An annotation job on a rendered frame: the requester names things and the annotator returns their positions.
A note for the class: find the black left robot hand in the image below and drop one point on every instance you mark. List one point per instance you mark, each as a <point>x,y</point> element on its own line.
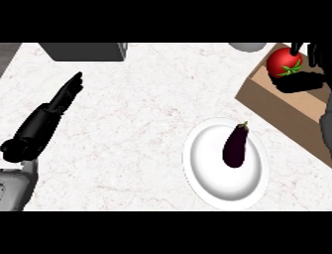
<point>39,124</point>

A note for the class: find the red tomato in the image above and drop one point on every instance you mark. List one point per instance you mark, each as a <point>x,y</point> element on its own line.
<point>282,63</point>

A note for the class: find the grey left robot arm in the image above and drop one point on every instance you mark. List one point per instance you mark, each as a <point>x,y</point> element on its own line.
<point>8,190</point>

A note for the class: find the dark grey box appliance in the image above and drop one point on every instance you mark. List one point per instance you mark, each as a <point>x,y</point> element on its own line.
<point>87,51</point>

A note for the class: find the white plate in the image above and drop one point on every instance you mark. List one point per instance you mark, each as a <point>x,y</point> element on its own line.
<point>225,164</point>

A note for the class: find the grey round bowl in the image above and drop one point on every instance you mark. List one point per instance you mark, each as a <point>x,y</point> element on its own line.
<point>248,46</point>

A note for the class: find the dark purple eggplant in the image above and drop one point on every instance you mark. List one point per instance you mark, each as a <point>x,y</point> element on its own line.
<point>235,147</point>

